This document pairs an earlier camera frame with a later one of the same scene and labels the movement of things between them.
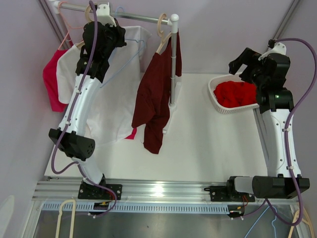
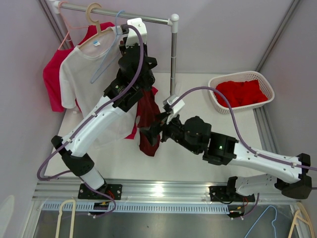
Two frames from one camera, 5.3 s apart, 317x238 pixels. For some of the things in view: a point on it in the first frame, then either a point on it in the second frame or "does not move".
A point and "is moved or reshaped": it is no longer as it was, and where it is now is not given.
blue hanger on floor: [272, 223] does not move
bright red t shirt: [229, 93] does not move
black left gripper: [119, 31] -> [123, 46]
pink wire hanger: [69, 26] does not move
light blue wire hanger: [132, 61] is moved or reshaped
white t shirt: [110, 119] is moved or reshaped
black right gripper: [248, 58] -> [151, 133]
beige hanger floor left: [59, 218] does not move
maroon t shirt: [153, 94] is moved or reshaped
